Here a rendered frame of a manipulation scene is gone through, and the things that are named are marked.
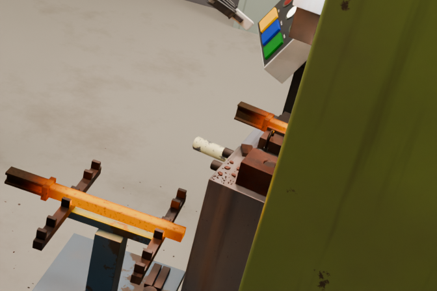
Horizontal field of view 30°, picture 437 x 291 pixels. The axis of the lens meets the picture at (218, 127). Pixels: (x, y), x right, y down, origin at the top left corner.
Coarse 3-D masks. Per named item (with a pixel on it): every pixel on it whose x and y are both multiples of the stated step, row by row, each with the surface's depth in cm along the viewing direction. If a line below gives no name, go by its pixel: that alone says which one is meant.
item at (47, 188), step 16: (16, 176) 175; (32, 176) 176; (32, 192) 176; (48, 192) 175; (64, 192) 174; (80, 192) 175; (96, 208) 173; (112, 208) 173; (128, 208) 174; (128, 224) 173; (144, 224) 172; (160, 224) 172; (176, 224) 173; (176, 240) 172
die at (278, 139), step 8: (280, 120) 213; (288, 120) 214; (272, 128) 207; (264, 136) 204; (272, 136) 205; (280, 136) 206; (264, 144) 204; (272, 144) 203; (280, 144) 202; (272, 152) 203
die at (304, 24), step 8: (296, 8) 186; (296, 16) 187; (304, 16) 186; (312, 16) 185; (296, 24) 187; (304, 24) 187; (312, 24) 186; (296, 32) 188; (304, 32) 187; (312, 32) 187; (304, 40) 188; (312, 40) 187
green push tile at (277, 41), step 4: (280, 32) 251; (276, 36) 250; (280, 36) 248; (272, 40) 251; (276, 40) 248; (280, 40) 246; (268, 44) 252; (272, 44) 249; (276, 44) 246; (280, 44) 245; (264, 48) 253; (268, 48) 250; (272, 48) 247; (276, 48) 246; (264, 52) 251; (268, 52) 248; (272, 52) 246; (268, 56) 247
